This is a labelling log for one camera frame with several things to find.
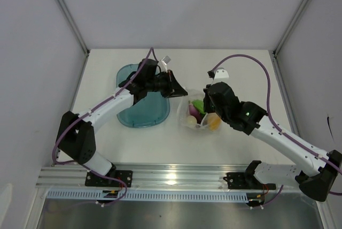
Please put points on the purple eggplant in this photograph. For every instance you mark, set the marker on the purple eggplant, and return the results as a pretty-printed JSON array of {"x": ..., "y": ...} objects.
[{"x": 195, "y": 113}]

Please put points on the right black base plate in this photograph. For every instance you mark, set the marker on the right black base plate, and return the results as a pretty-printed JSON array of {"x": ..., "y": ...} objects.
[{"x": 238, "y": 181}]

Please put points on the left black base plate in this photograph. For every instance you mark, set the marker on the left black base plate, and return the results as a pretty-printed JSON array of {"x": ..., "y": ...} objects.
[{"x": 93, "y": 180}]

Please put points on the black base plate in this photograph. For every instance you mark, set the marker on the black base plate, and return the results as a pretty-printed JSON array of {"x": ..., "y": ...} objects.
[
  {"x": 238, "y": 181},
  {"x": 93, "y": 180}
]

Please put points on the white egg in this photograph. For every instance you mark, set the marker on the white egg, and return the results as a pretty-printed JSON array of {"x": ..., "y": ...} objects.
[{"x": 191, "y": 120}]

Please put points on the right aluminium frame post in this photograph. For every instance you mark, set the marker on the right aluminium frame post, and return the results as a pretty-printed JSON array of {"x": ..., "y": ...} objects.
[{"x": 296, "y": 17}]

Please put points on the light green chayote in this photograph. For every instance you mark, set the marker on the light green chayote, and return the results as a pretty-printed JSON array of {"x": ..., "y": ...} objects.
[{"x": 199, "y": 106}]

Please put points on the yellow orange fruit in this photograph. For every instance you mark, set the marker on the yellow orange fruit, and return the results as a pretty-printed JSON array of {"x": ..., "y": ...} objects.
[{"x": 213, "y": 121}]

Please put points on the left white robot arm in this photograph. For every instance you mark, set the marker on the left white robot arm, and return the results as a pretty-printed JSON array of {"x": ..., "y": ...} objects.
[{"x": 76, "y": 135}]

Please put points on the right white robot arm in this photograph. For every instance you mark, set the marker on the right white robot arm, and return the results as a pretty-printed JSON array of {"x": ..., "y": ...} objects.
[{"x": 314, "y": 170}]

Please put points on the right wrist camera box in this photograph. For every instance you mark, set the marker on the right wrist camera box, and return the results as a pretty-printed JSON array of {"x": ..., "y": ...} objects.
[{"x": 219, "y": 74}]

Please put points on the left aluminium frame post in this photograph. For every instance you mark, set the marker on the left aluminium frame post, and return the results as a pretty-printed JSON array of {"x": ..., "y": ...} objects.
[{"x": 62, "y": 5}]

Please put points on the aluminium mounting rail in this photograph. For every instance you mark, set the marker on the aluminium mounting rail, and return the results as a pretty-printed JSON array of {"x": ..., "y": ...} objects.
[{"x": 172, "y": 177}]

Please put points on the blue plastic tray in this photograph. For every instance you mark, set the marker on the blue plastic tray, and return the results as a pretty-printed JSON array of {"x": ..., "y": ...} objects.
[{"x": 150, "y": 106}]

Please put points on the aluminium frame post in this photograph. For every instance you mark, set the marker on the aluminium frame post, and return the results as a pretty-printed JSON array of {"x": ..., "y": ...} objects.
[
  {"x": 296, "y": 17},
  {"x": 62, "y": 5}
]

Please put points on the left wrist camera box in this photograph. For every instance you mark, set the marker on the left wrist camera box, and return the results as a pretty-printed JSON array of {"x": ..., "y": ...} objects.
[{"x": 163, "y": 63}]

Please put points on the white slotted cable duct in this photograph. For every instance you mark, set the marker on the white slotted cable duct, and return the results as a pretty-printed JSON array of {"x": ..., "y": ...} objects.
[{"x": 148, "y": 195}]

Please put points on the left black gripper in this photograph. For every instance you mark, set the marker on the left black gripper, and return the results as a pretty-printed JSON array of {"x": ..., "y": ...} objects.
[{"x": 173, "y": 88}]

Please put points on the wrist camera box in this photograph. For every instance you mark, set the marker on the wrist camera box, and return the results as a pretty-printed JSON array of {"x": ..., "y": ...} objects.
[
  {"x": 163, "y": 63},
  {"x": 219, "y": 74}
]

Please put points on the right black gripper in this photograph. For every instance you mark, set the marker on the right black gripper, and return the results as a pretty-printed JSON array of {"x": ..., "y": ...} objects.
[{"x": 207, "y": 108}]

